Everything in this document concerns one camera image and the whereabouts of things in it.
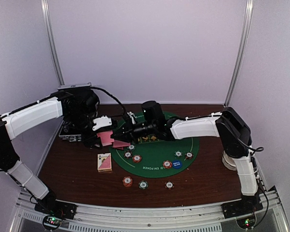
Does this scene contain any round green poker mat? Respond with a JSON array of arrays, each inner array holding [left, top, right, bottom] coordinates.
[[108, 110, 200, 179]]

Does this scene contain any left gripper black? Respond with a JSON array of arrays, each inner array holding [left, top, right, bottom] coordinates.
[[66, 110, 102, 149]]

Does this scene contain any dealt pink-backed card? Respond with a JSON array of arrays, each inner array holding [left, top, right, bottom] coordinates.
[[113, 140, 131, 150]]

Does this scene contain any orange poker chip stack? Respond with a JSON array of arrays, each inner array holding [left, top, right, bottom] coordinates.
[[122, 176, 133, 187]]

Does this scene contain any aluminium post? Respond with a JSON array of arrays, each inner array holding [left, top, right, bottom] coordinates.
[[41, 0, 65, 86], [224, 0, 254, 107]]

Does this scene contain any left aluminium post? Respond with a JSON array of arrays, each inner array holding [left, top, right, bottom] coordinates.
[[41, 0, 65, 86]]

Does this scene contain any brown poker chip stack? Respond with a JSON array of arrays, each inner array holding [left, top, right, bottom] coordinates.
[[165, 181, 174, 189]]

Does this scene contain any front aluminium rail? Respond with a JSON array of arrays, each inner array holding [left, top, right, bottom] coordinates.
[[8, 190, 290, 232]]

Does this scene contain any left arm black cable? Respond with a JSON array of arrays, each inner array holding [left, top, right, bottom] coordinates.
[[89, 86, 130, 119]]

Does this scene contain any red five chip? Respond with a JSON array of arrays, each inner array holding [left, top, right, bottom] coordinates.
[[132, 155, 142, 163], [162, 160, 172, 169]]

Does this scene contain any white ceramic bowl stack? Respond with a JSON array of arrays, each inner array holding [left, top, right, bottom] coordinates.
[[222, 151, 237, 171]]

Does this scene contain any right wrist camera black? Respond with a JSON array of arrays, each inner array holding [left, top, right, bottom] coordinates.
[[141, 101, 166, 126]]

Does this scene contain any green poker chip stack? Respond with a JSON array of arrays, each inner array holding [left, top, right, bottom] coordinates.
[[138, 180, 148, 190]]

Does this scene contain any right aluminium post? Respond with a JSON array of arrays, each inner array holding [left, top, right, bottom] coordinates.
[[224, 0, 254, 107]]

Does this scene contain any pink-backed playing card deck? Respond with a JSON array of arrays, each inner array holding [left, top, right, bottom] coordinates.
[[97, 130, 115, 146]]

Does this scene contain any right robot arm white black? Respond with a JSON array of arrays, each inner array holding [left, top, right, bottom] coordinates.
[[111, 101, 264, 218]]

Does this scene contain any blue small blind button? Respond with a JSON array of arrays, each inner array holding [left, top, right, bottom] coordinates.
[[172, 160, 183, 169]]

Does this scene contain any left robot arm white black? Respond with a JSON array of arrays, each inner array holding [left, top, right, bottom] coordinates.
[[0, 87, 116, 216]]

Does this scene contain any gold card deck box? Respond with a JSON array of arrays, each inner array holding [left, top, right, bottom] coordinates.
[[97, 153, 112, 172]]

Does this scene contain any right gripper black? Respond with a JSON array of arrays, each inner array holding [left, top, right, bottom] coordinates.
[[112, 117, 157, 144]]

